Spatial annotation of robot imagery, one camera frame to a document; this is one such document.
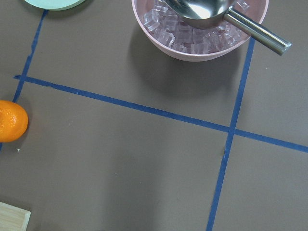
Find light green plate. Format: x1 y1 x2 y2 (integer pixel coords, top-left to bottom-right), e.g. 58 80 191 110
25 0 85 11

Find wooden cutting board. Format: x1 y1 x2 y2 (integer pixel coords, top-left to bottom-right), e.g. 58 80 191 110
0 202 31 231

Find orange mandarin fruit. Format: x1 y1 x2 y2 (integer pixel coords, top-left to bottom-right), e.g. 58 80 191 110
0 100 28 142

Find metal ice scoop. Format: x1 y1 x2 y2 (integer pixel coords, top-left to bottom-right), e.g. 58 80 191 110
166 0 292 55

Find pink bowl with ice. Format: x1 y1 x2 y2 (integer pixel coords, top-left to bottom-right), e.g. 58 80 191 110
131 0 269 62

